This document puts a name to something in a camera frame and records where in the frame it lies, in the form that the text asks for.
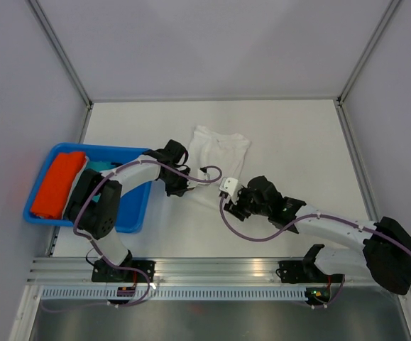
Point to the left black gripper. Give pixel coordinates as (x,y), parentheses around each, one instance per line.
(170,192)

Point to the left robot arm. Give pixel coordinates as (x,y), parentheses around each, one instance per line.
(94,202)

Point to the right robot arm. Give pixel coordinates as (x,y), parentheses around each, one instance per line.
(379,250)

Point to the aluminium frame post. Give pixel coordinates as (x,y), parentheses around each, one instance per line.
(47,27)
(374,39)

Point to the aluminium mounting rail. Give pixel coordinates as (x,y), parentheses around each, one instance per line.
(172,271)

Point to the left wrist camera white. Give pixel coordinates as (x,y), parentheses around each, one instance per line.
(203,177)

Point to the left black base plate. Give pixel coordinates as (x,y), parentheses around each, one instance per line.
(104,273)

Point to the left aluminium frame post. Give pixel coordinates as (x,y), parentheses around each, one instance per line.
(47,27)

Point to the orange rolled t-shirt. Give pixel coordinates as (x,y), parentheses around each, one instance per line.
(54,191)

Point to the white t-shirt with robot print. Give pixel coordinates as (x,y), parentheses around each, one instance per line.
(209,148)

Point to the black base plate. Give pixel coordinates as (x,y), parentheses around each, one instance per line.
(104,273)
(296,271)

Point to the teal rolled t-shirt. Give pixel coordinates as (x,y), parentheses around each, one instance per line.
(100,166)

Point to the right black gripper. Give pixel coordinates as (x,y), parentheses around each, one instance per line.
(236,209)

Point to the right aluminium frame post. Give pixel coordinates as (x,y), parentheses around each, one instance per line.
(374,39)

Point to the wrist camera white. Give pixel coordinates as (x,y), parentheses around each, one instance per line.
(203,177)
(230,187)

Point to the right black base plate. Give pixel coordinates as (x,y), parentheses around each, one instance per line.
(296,271)

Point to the white slotted cable duct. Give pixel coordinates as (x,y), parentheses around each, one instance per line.
(173,293)

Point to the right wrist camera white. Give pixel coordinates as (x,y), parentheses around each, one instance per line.
(230,187)

